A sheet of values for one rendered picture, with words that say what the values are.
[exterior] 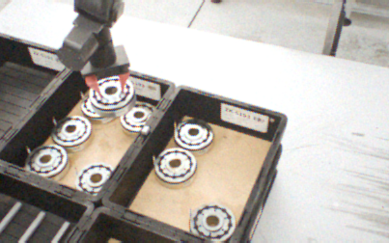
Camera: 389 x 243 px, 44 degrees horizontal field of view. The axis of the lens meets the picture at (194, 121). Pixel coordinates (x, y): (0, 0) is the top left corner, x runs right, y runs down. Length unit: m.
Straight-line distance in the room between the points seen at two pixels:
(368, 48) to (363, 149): 1.56
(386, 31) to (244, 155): 2.05
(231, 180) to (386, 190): 0.45
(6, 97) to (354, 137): 1.02
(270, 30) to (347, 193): 1.79
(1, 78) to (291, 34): 1.89
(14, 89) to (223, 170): 0.67
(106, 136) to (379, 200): 0.74
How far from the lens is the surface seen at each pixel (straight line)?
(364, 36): 3.05
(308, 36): 2.97
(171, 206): 1.13
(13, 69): 1.56
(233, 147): 1.23
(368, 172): 1.41
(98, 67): 1.01
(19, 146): 1.24
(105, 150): 1.25
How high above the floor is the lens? 1.78
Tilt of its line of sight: 48 degrees down
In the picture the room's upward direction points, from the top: 2 degrees counter-clockwise
